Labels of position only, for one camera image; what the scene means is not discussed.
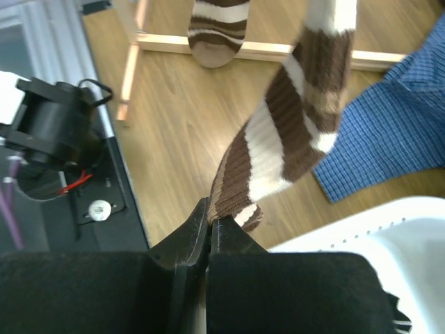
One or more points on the brown striped sock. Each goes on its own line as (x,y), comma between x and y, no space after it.
(216,31)
(296,123)

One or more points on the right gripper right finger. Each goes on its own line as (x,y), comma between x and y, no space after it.
(250,290)

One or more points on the blue checkered shirt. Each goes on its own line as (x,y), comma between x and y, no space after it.
(394,127)

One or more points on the white plastic basket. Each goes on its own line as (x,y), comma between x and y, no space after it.
(404,242)

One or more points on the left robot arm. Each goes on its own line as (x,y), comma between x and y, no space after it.
(57,125)

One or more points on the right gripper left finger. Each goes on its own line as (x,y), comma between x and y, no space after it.
(153,291)

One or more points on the black mounting base rail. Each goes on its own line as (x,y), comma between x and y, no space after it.
(46,210)

